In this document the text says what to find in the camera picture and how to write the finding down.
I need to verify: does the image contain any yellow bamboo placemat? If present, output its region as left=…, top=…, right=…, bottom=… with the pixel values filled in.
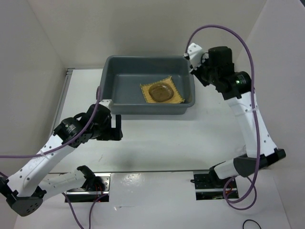
left=140, top=76, right=185, bottom=104

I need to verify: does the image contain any clear glass plate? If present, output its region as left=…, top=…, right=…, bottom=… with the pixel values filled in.
left=149, top=82, right=174, bottom=101
left=148, top=83, right=174, bottom=103

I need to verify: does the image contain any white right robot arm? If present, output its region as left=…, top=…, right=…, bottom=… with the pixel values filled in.
left=188, top=43, right=286, bottom=187

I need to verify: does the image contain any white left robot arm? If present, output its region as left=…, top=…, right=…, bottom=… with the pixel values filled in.
left=0, top=104, right=123, bottom=217

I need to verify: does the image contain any grey plastic bin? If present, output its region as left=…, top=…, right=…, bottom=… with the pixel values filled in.
left=100, top=55, right=195, bottom=115

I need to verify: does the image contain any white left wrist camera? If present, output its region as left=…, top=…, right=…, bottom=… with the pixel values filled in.
left=99, top=99, right=113, bottom=110

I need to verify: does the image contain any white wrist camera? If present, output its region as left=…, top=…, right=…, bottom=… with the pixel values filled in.
left=99, top=99, right=113, bottom=110
left=183, top=43, right=204, bottom=69

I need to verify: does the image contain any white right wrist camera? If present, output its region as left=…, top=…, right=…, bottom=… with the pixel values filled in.
left=183, top=43, right=204, bottom=69

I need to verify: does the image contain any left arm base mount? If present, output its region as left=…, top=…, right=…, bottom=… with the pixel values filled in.
left=65, top=173, right=111, bottom=203

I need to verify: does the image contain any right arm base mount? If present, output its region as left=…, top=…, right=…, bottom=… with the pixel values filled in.
left=190, top=170, right=229, bottom=200

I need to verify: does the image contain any black cable loop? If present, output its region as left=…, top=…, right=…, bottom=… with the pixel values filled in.
left=242, top=219, right=263, bottom=229

